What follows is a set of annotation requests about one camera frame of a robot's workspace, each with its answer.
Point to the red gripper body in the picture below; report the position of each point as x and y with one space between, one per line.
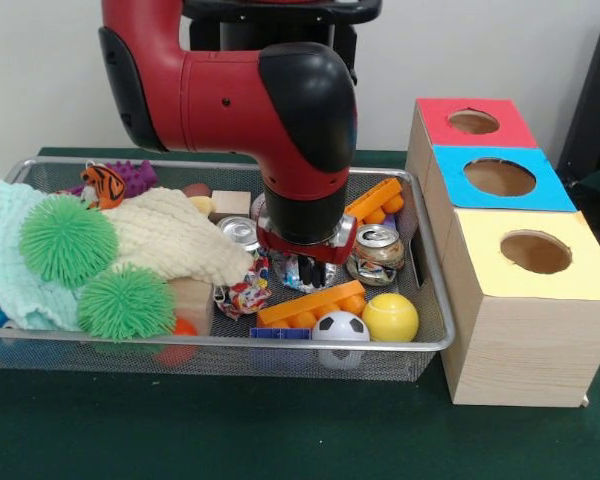
305 252

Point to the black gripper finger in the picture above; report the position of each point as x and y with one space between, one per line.
305 272
321 274

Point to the clear foil packet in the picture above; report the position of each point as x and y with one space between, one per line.
287 275

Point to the green spiky rubber ball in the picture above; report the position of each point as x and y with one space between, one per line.
67 240
125 302

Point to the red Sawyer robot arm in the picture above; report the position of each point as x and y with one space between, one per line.
230 100

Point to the silver mesh bin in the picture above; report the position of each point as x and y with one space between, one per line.
405 310

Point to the wooden box with three holes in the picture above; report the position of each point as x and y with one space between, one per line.
520 350

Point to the orange toy building block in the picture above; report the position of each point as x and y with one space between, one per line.
310 302

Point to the small soccer ball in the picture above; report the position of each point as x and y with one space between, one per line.
340 325

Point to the crushed printed can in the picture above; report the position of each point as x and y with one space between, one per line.
377 250

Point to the silver can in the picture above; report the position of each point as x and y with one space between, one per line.
237 231

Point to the yellow foam ball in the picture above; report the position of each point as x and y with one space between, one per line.
391 317

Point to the long orange toy piece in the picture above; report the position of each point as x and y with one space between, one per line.
375 197

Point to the cream cloth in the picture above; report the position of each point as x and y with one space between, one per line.
180 235

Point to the mint green cloth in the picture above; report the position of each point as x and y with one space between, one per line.
5 280

